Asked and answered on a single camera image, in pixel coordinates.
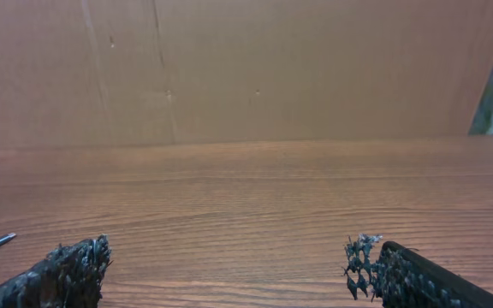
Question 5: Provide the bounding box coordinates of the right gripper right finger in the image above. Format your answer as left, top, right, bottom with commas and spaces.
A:
343, 234, 493, 308

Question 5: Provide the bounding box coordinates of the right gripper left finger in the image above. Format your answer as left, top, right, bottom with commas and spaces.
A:
0, 234, 111, 308

